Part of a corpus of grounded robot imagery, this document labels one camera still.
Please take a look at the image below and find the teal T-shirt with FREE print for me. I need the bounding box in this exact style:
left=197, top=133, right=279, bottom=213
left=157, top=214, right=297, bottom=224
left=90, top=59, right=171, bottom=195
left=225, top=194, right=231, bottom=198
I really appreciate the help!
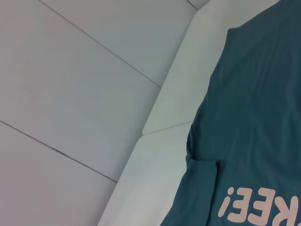
left=159, top=0, right=301, bottom=226

